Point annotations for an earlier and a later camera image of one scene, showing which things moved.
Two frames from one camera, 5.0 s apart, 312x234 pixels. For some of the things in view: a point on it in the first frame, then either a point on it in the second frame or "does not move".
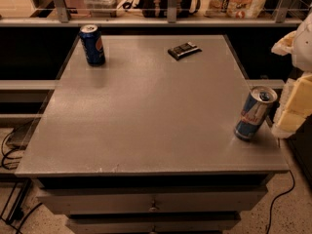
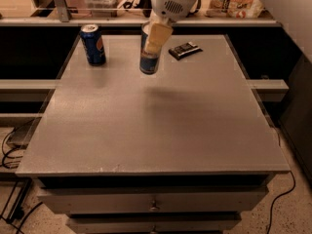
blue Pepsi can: (93, 43) does not move
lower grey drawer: (152, 222) does not move
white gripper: (304, 48) to (170, 7)
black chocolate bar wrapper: (183, 50) does not move
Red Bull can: (253, 112) to (149, 61)
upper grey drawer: (152, 201) does not move
